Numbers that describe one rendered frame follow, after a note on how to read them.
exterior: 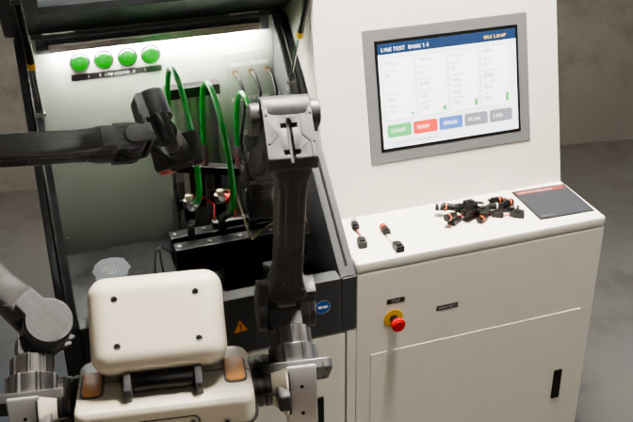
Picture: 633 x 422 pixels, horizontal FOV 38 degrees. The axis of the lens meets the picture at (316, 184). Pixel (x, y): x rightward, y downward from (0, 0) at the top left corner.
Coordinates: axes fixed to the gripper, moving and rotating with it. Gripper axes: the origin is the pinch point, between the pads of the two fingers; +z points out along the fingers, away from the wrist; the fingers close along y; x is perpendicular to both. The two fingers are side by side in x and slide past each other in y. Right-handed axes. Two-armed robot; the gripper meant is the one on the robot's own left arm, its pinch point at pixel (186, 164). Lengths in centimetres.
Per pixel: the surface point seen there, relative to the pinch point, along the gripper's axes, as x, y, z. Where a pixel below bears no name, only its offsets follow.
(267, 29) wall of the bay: -45, -25, 37
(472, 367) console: 53, -51, 72
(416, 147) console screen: -4, -53, 48
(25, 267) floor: -54, 108, 200
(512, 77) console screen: -15, -84, 49
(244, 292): 24.1, -1.7, 28.7
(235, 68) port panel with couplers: -38, -14, 41
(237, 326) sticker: 30.7, 2.2, 32.1
